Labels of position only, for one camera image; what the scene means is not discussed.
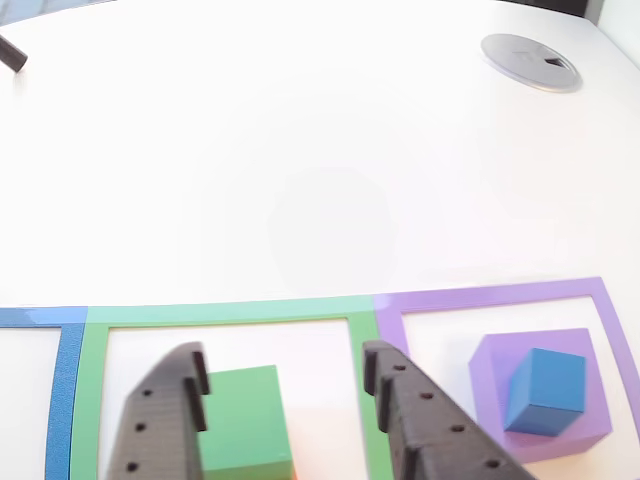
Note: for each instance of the green square block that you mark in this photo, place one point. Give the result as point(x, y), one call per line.
point(245, 420)

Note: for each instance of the small blue cube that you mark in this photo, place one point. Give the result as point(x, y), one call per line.
point(545, 390)

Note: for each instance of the purple square block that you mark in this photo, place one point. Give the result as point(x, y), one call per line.
point(487, 390)

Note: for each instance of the blue square frame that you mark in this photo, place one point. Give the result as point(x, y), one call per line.
point(65, 380)

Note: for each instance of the green square frame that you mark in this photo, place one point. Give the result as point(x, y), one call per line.
point(225, 311)

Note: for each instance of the purple square frame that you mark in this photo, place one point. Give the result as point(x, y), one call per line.
point(500, 295)

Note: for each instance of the black camera tripod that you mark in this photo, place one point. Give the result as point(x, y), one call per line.
point(12, 55)

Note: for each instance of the dark window post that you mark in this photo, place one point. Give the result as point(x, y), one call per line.
point(560, 5)

